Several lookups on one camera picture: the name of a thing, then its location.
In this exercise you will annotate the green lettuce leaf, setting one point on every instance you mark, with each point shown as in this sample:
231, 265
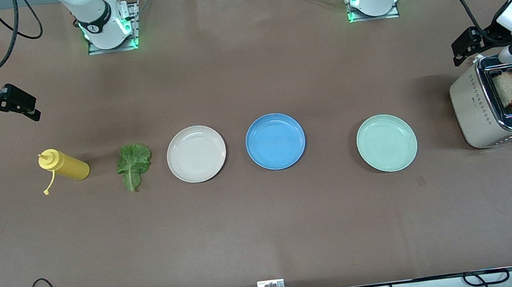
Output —
133, 163

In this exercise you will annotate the beige round plate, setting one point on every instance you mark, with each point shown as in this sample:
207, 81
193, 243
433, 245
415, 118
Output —
196, 154

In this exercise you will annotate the yellow mustard squeeze bottle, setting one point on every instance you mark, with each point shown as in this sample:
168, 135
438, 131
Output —
72, 169

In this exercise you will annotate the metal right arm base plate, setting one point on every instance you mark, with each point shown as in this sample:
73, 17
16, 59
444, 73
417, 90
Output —
97, 50

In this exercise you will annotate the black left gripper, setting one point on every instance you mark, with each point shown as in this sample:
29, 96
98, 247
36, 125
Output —
485, 36

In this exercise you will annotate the toasted bread slice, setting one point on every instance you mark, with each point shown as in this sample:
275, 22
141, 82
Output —
508, 89

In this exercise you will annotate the blue round plate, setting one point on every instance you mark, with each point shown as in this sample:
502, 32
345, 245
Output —
276, 141

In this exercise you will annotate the beige and chrome toaster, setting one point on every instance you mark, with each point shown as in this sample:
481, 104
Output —
474, 113

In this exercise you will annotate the pale green round plate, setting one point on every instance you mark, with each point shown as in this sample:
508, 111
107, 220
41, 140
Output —
386, 143

